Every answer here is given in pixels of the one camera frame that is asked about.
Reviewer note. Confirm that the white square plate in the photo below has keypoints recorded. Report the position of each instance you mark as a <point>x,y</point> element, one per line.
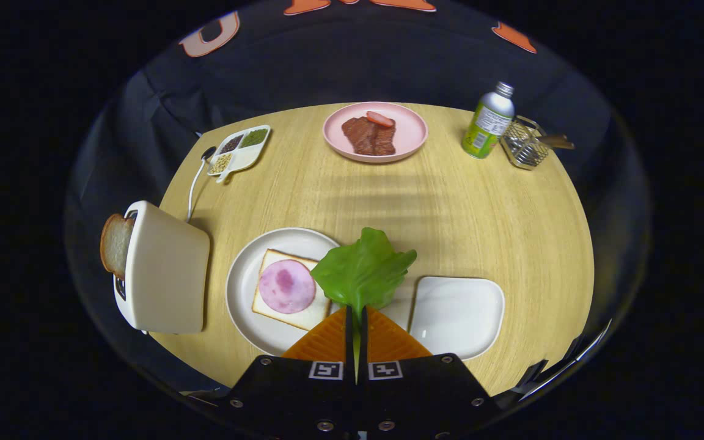
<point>456,318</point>

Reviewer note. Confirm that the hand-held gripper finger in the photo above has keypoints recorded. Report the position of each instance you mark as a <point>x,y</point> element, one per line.
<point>349,348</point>
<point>364,345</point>

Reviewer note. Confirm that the green lettuce leaf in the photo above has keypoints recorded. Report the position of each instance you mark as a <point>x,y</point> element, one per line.
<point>361,275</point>

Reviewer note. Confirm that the green label metal bottle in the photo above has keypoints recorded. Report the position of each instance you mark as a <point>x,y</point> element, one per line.
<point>486,125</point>

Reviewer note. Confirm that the pink sausage slice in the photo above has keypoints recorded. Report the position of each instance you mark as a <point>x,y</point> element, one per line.
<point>380,118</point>

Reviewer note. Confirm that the dark brown beans pile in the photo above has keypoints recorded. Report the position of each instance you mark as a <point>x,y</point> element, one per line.
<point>231,143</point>

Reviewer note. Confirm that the browned toast slice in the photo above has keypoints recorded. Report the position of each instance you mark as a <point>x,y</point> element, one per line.
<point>115,244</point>

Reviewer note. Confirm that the white divided dish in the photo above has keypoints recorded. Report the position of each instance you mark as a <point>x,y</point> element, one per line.
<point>245,157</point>

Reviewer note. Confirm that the pink plate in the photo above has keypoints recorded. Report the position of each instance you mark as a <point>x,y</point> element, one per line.
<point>410,134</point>

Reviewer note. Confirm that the brown meat slices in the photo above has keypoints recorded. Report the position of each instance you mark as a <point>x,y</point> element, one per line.
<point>367,137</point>

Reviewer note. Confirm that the white round plate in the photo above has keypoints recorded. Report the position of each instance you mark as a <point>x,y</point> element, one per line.
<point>243,287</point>

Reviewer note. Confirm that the green beans pile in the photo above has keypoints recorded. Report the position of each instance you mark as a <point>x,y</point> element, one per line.
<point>254,137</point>

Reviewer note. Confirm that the white bread slice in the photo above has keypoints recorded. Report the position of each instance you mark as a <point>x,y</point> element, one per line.
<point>300,318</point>

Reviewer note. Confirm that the white toaster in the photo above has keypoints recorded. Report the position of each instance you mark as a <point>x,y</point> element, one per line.
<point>168,275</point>

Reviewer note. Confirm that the yellow beans pile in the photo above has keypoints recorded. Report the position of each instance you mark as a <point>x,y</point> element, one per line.
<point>221,164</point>

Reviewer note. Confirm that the pink ham slice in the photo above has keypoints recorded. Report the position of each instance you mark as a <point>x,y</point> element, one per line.
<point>286,286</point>

